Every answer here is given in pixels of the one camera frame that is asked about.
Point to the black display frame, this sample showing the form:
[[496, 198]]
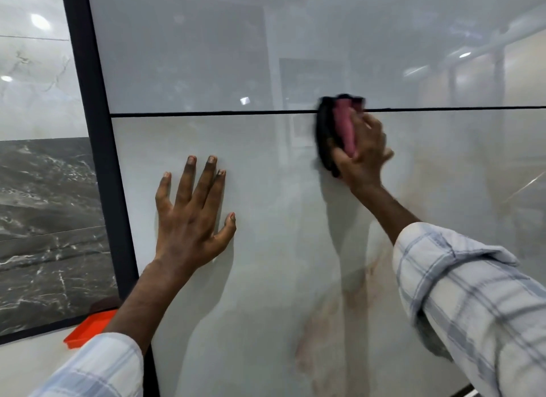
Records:
[[102, 153]]

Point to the orange plastic tray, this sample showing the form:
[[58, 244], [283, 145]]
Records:
[[87, 326]]

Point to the glossy beige veined display tile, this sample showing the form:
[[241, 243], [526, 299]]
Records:
[[273, 307]]

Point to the person's left middle finger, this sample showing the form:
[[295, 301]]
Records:
[[204, 181]]

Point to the person's left little finger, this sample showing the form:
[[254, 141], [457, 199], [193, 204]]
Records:
[[163, 194]]

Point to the dark grey marble tile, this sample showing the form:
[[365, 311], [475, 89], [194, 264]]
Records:
[[47, 221]]

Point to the person's right thumb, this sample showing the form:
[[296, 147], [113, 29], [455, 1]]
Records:
[[343, 160]]

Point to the person's right forearm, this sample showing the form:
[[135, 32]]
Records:
[[460, 290]]

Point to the person's left thumb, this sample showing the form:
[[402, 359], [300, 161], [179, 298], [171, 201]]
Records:
[[225, 231]]

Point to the black and pink cleaning cloth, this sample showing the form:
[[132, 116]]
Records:
[[329, 132]]

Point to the person's right hand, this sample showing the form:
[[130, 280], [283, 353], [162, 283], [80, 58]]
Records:
[[367, 153]]

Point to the person's left hand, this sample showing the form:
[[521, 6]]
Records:
[[183, 234]]

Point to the glossy grey display tile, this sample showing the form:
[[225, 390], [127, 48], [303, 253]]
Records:
[[256, 42]]

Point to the person's left forearm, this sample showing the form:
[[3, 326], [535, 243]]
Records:
[[128, 324]]

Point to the white marble tile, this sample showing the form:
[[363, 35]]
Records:
[[30, 8], [38, 93]]

